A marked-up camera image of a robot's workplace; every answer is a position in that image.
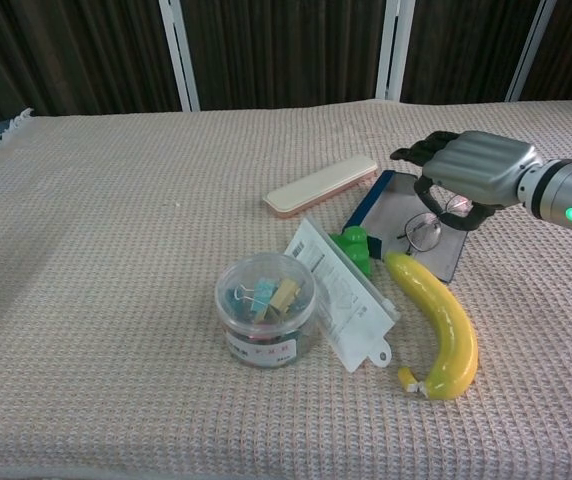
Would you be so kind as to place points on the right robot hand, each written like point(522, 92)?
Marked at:
point(481, 165)

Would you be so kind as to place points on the wire-frame eyeglasses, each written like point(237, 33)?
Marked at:
point(423, 235)

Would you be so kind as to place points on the dark blue glasses case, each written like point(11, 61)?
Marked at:
point(386, 210)

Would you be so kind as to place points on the cream pencil case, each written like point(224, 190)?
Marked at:
point(316, 186)

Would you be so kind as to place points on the green plastic toy block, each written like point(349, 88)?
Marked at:
point(356, 250)

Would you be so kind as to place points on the yellow toy banana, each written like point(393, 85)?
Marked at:
point(441, 315)

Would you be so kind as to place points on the white packaged tube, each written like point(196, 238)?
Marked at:
point(346, 305)

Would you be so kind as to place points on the clear jar of binder clips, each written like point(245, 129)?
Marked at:
point(266, 320)

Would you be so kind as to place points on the beige waffle tablecloth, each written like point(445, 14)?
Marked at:
point(116, 275)

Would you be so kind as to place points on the white partition post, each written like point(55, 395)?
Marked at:
point(531, 50)
point(393, 50)
point(178, 55)

